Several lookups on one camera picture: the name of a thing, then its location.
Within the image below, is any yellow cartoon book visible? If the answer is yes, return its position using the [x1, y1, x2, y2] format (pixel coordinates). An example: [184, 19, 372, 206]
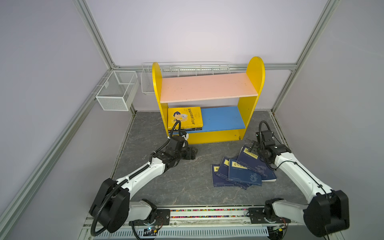
[168, 107, 204, 129]
[168, 128, 203, 133]

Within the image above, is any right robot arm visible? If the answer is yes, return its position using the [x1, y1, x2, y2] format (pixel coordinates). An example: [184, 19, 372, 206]
[252, 121, 350, 238]

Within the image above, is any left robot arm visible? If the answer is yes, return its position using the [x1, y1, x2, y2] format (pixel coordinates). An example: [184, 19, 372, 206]
[89, 120, 198, 237]

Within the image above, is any navy book bottom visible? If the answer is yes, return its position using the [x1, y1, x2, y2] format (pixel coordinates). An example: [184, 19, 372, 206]
[211, 164, 236, 188]

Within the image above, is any yellow wooden bookshelf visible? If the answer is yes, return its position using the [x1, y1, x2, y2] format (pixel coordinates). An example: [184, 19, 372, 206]
[152, 57, 266, 145]

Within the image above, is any white mesh basket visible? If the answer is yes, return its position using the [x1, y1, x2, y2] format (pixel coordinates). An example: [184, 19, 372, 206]
[96, 71, 140, 112]

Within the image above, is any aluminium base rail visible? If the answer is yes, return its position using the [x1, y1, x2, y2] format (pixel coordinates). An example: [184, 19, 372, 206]
[79, 206, 316, 240]

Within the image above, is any white wire rack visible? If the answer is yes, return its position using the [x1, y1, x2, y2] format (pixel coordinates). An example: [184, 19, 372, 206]
[141, 62, 231, 95]

